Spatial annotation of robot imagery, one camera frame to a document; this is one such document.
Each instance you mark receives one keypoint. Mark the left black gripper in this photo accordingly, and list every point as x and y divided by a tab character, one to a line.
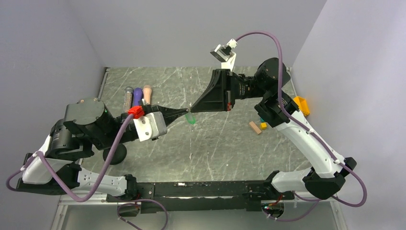
170	113

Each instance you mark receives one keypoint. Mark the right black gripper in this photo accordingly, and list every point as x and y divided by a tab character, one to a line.
219	96

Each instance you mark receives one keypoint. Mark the green key tag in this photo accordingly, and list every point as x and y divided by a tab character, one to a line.
190	118

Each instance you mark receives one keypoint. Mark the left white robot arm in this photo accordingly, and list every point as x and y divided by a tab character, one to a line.
80	147

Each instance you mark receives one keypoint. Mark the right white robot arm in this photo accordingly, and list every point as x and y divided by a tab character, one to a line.
324	178

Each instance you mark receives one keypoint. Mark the pink microphone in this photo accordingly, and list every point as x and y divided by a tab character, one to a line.
147	92

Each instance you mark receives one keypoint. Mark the purple microphone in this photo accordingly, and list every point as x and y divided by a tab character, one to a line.
137	96

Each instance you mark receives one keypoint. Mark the glitter silver microphone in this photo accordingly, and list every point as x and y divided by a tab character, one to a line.
128	99

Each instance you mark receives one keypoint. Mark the tan rectangular wooden block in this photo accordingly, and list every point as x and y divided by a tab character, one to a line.
255	128

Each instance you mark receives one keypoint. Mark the yellow small wooden block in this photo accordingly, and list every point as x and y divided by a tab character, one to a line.
263	126

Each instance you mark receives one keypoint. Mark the yellow plastic bin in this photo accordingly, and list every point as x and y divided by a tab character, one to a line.
302	105

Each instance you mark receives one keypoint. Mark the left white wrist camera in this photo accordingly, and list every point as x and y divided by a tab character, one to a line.
150	126

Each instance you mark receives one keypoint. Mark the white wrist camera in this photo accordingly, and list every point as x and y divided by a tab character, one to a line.
225	54
150	126

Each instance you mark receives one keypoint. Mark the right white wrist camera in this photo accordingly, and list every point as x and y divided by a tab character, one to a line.
225	54

